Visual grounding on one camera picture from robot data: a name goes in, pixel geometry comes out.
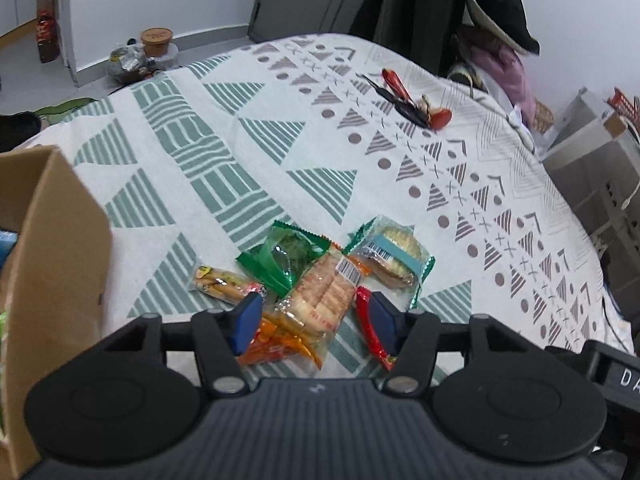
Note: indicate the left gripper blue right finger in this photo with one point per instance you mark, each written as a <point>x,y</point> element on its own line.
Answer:
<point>412,339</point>

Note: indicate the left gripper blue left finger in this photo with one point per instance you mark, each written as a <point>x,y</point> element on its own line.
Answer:
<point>219,338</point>

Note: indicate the twisted dough snack packet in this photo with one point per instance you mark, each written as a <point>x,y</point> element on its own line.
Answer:
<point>226,286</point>

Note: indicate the red snack stick packet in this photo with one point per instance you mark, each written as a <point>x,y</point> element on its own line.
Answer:
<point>374,345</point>

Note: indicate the round cookie packet teal band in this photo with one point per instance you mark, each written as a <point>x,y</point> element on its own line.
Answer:
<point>393,255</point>

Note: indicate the orange cracker packet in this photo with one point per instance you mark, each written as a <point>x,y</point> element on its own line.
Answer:
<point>306,320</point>

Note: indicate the green snack packet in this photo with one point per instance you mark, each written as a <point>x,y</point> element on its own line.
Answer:
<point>283,257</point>

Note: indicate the brown cardboard box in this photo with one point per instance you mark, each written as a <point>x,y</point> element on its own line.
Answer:
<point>51,285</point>

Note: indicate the patterned bed blanket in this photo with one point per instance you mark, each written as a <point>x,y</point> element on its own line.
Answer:
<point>195,165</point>

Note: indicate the green dinosaur rug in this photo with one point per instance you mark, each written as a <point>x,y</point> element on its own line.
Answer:
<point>55,113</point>

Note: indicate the black clothes pile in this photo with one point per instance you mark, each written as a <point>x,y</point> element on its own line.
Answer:
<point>17,128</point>

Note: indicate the brown lidded jar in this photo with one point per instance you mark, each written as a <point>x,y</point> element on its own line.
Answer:
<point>155,41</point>

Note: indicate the black jacket on chair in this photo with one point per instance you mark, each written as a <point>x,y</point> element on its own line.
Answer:
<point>506,19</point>

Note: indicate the black office chair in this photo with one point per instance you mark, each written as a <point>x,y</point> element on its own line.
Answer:
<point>422,31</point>

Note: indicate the dark soda bottle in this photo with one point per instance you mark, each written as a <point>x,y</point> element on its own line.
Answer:
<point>47,37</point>

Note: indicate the red keychain with keys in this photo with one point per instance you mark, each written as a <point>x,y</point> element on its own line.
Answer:
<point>419,112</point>

